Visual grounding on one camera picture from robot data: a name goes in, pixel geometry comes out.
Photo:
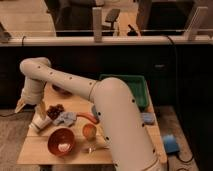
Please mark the blue crumpled cloth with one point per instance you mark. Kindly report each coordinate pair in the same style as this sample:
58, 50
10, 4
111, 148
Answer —
66, 118

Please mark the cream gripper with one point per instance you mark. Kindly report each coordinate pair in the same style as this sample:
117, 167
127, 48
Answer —
32, 94

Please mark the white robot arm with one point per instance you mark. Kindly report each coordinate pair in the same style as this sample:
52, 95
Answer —
129, 143

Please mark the orange fruit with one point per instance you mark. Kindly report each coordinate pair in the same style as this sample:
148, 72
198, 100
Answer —
89, 131

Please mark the silver fork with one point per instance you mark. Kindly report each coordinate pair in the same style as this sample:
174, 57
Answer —
92, 149

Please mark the orange carrot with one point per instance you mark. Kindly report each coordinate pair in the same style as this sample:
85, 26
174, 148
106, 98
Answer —
88, 117

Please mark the dark small bowl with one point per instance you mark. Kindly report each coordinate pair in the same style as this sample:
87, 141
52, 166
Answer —
61, 91

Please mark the white paper cup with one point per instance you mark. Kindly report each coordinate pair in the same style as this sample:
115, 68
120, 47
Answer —
38, 124

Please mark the green tray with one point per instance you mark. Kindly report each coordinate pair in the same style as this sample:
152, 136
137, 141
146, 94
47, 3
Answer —
137, 85

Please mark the dark purple grapes bunch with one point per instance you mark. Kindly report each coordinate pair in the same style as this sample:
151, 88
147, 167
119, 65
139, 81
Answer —
54, 111

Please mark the black office chair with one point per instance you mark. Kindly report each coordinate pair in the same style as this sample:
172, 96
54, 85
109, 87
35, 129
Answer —
111, 18

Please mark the red bowl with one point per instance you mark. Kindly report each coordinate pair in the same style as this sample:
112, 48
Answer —
59, 136

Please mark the blue tape roll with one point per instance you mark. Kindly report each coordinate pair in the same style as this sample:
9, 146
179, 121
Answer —
170, 144

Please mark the white egg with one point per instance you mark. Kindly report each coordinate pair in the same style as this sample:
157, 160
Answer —
64, 147

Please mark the blue cup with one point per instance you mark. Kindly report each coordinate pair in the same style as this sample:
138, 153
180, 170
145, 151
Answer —
93, 109

